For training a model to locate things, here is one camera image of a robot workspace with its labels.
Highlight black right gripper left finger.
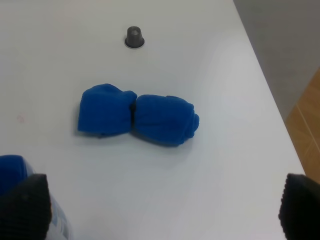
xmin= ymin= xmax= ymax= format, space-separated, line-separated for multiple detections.
xmin=0 ymin=173 xmax=52 ymax=240

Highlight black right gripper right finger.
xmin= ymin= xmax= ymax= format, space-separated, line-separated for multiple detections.
xmin=278 ymin=173 xmax=320 ymax=240

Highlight white shampoo bottle blue cap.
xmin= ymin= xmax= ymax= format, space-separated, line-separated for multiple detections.
xmin=0 ymin=155 xmax=74 ymax=240

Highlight blue rolled cloth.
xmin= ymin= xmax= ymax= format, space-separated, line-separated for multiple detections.
xmin=77 ymin=83 xmax=200 ymax=146

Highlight grey coffee capsule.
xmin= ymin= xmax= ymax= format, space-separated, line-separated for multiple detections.
xmin=124 ymin=26 xmax=145 ymax=49

